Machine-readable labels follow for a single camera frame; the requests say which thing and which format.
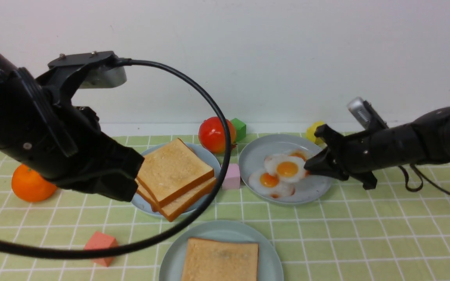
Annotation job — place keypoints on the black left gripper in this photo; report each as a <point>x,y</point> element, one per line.
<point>61,142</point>

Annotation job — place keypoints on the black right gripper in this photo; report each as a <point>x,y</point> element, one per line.
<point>358,155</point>

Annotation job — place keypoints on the fried egg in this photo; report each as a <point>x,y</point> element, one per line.
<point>269,186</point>
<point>287,168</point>
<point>304,155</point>

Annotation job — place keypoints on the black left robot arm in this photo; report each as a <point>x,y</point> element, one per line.
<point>42,129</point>

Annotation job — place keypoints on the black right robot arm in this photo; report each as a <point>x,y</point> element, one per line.
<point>426,140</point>

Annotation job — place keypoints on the blue plate under eggs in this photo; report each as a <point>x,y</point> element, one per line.
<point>252,158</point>

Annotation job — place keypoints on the yellow wooden cube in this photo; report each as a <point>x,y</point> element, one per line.
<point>310,133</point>

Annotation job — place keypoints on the orange mandarin fruit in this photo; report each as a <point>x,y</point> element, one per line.
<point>30,186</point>

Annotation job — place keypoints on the green wooden cube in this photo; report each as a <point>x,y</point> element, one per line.
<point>241,129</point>

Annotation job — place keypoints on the pink wooden cube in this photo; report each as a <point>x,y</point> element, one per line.
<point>232,179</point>

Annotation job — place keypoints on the green checkered tablecloth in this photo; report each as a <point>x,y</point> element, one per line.
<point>387,234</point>

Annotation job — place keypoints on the empty light blue plate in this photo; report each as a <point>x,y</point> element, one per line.
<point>269,266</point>

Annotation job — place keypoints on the red tomato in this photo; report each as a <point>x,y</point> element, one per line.
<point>211,135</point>

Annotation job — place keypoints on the salmon red wooden cube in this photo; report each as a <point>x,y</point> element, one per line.
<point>101,240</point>

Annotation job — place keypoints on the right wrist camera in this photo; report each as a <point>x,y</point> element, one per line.
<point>366,115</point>

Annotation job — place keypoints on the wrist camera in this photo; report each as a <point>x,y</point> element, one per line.
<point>94,70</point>
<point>366,115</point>

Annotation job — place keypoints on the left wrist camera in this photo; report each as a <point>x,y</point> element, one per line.
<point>94,70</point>

